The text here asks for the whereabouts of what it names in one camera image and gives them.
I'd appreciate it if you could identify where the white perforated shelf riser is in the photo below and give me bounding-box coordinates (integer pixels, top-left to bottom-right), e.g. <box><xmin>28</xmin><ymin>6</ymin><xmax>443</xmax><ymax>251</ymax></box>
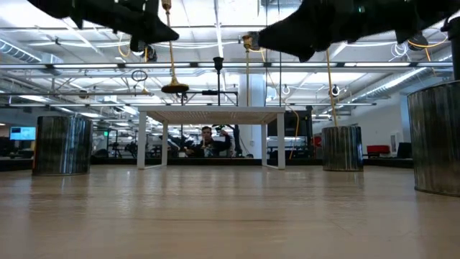
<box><xmin>137</xmin><ymin>105</ymin><xmax>287</xmax><ymax>171</ymax></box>

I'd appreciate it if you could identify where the long yellow hanging cable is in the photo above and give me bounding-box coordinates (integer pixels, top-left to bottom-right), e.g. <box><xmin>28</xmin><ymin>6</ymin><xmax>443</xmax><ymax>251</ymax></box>
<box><xmin>324</xmin><ymin>48</ymin><xmax>339</xmax><ymax>127</ymax></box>

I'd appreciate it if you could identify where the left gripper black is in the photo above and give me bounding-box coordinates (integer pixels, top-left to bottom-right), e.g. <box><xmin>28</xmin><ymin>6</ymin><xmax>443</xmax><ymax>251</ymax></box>
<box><xmin>27</xmin><ymin>0</ymin><xmax>180</xmax><ymax>53</ymax></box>

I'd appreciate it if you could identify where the silver tin candle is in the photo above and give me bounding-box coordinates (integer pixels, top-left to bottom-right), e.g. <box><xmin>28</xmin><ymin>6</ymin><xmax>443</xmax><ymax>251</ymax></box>
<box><xmin>32</xmin><ymin>115</ymin><xmax>94</xmax><ymax>177</ymax></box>
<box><xmin>321</xmin><ymin>125</ymin><xmax>364</xmax><ymax>173</ymax></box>

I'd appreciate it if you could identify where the black table edge rail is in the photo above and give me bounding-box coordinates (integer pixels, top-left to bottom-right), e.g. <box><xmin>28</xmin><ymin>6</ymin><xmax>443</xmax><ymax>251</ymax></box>
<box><xmin>0</xmin><ymin>157</ymin><xmax>415</xmax><ymax>172</ymax></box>

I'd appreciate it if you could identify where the person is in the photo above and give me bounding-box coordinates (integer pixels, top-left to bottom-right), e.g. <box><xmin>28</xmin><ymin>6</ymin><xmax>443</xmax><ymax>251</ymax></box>
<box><xmin>184</xmin><ymin>125</ymin><xmax>233</xmax><ymax>158</ymax></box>

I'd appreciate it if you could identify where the black ceiling cord reel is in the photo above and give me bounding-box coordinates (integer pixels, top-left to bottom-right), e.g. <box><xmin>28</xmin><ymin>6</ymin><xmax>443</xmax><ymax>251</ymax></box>
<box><xmin>407</xmin><ymin>32</ymin><xmax>429</xmax><ymax>52</ymax></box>
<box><xmin>138</xmin><ymin>43</ymin><xmax>158</xmax><ymax>63</ymax></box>

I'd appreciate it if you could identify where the blue computer monitor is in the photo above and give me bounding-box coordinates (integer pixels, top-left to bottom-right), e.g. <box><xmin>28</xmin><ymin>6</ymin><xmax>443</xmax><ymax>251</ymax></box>
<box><xmin>9</xmin><ymin>126</ymin><xmax>37</xmax><ymax>142</ymax></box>

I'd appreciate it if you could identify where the silver tin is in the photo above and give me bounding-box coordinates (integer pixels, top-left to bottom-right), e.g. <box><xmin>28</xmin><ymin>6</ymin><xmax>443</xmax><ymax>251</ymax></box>
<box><xmin>407</xmin><ymin>80</ymin><xmax>460</xmax><ymax>198</ymax></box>

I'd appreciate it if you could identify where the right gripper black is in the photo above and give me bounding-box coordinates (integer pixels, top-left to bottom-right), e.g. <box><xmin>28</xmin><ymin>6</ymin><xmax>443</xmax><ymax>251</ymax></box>
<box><xmin>257</xmin><ymin>0</ymin><xmax>460</xmax><ymax>63</ymax></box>

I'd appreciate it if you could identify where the black office chair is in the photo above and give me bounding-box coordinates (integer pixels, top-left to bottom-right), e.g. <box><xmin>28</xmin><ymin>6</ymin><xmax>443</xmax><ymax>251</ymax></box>
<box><xmin>396</xmin><ymin>142</ymin><xmax>413</xmax><ymax>160</ymax></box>

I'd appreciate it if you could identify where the red seat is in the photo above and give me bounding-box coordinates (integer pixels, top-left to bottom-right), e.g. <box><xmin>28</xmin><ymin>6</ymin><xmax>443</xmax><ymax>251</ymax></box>
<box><xmin>366</xmin><ymin>145</ymin><xmax>391</xmax><ymax>157</ymax></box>

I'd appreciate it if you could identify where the black hanging cable loop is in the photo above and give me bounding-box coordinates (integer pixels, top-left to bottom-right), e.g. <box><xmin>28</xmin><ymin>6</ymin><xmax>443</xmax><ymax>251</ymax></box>
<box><xmin>131</xmin><ymin>69</ymin><xmax>149</xmax><ymax>83</ymax></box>

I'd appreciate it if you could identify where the black wall screen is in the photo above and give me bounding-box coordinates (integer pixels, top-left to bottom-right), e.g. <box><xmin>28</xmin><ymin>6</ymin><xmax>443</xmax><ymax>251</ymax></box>
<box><xmin>267</xmin><ymin>109</ymin><xmax>314</xmax><ymax>138</ymax></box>

